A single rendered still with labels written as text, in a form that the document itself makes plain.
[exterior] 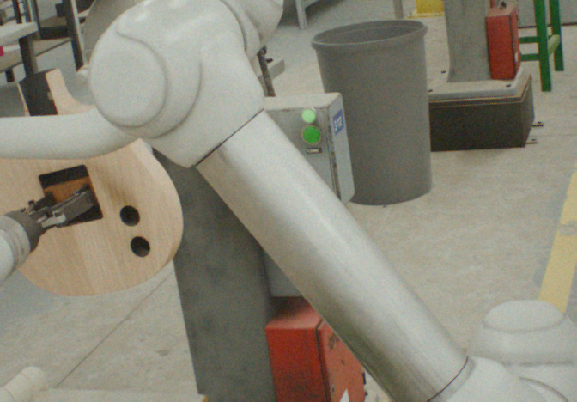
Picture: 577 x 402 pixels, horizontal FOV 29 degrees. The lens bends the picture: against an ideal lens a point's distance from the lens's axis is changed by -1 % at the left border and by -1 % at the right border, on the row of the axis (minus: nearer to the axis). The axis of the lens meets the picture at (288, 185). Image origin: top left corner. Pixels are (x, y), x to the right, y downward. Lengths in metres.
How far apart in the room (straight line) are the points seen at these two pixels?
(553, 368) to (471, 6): 4.22
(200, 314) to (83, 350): 1.58
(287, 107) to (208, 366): 0.71
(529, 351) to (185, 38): 0.57
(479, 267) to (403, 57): 1.05
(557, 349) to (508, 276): 2.65
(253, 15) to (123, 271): 0.76
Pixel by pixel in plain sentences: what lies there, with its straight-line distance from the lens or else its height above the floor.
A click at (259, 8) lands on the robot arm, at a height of 1.40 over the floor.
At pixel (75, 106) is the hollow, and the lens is 1.97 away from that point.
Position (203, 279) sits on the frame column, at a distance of 2.43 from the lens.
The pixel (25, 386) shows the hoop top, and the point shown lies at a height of 1.05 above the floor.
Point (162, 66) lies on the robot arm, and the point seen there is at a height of 1.38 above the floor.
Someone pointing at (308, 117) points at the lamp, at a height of 1.10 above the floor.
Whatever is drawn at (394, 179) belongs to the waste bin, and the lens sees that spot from 4.90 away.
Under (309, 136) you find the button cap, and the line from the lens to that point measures 2.04.
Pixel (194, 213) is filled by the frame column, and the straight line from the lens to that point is 2.38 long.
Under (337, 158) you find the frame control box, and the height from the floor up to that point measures 1.02.
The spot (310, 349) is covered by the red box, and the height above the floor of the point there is 0.57.
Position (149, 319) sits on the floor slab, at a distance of 4.15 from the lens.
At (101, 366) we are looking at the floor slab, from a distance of 3.87.
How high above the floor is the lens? 1.60
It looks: 17 degrees down
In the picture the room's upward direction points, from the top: 9 degrees counter-clockwise
